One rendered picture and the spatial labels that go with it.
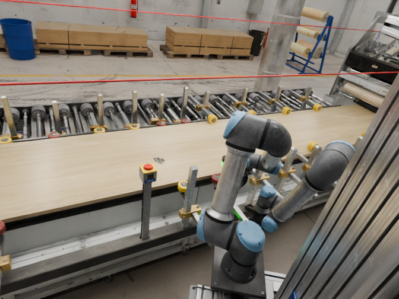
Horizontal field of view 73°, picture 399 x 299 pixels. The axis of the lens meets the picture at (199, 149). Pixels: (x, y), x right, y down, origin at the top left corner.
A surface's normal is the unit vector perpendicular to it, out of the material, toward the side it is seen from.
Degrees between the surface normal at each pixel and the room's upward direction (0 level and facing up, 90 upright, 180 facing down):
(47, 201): 0
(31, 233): 90
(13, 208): 0
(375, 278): 90
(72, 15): 90
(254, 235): 8
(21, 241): 90
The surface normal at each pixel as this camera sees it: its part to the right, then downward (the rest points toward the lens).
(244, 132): -0.26, 0.16
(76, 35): 0.40, 0.55
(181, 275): 0.14, -0.83
